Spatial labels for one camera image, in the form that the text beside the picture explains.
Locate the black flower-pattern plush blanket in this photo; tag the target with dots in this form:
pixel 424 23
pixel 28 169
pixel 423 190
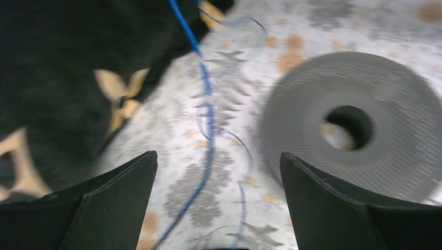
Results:
pixel 72 72

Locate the floral table mat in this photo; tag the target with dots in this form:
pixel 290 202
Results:
pixel 241 204

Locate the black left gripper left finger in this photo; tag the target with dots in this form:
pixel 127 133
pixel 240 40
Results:
pixel 105 212

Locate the grey perforated spool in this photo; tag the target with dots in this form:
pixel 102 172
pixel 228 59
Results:
pixel 402 158

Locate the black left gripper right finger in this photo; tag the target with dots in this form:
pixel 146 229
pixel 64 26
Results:
pixel 330 213

